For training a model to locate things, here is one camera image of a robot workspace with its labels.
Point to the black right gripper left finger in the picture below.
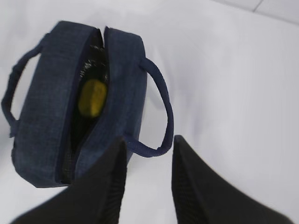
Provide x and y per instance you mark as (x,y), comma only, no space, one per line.
(94,198)

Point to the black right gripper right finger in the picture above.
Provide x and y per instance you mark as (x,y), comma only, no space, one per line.
(201,196)

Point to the yellow lemon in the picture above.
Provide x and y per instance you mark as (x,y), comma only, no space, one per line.
(92,98)

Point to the dark blue lunch bag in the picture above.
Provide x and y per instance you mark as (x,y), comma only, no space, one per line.
(50,148)

